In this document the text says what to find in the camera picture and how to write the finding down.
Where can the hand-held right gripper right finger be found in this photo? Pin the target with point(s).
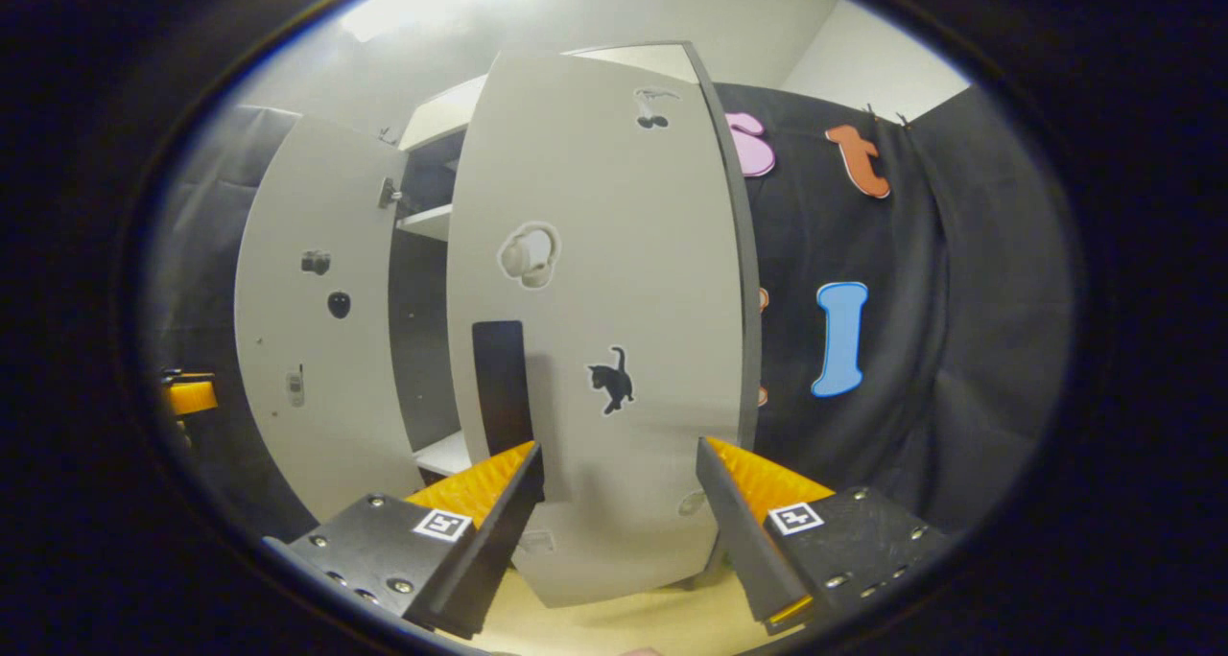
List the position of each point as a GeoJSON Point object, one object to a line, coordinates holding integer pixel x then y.
{"type": "Point", "coordinates": [734, 531]}

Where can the white cabinet shelf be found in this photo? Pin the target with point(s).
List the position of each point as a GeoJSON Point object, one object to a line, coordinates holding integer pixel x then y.
{"type": "Point", "coordinates": [427, 222]}

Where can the white and grey cabinet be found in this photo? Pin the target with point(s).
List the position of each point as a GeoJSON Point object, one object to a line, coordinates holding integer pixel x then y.
{"type": "Point", "coordinates": [417, 330]}

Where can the black backdrop cloth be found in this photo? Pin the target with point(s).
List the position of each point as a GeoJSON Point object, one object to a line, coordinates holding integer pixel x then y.
{"type": "Point", "coordinates": [959, 349]}

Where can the white cabinet door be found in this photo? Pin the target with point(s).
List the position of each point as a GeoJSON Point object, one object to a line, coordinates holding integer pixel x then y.
{"type": "Point", "coordinates": [317, 445]}
{"type": "Point", "coordinates": [614, 205]}

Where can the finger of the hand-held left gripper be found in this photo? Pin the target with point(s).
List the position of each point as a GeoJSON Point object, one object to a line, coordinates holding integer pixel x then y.
{"type": "Point", "coordinates": [192, 397]}

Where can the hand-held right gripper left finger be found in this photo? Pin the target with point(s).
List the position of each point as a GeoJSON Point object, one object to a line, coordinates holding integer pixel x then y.
{"type": "Point", "coordinates": [499, 536]}

